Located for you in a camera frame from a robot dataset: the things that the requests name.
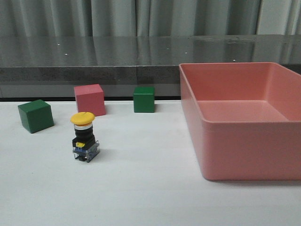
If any yellow mushroom push button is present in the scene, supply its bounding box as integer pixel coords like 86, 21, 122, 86
70, 112, 100, 162

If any right green wooden cube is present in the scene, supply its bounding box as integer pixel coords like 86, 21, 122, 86
133, 87, 155, 113

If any green wooden cube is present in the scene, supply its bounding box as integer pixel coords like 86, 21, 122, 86
18, 99, 54, 134
133, 87, 155, 113

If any pink wooden cube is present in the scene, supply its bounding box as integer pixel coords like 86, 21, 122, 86
74, 84, 106, 116

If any pink plastic bin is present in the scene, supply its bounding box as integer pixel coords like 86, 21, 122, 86
179, 62, 301, 180

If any left green wooden cube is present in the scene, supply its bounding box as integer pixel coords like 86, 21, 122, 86
18, 99, 54, 134

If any dark glossy bench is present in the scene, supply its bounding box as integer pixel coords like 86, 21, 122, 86
0, 34, 301, 101

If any grey curtain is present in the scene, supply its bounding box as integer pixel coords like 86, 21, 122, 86
0, 0, 301, 37

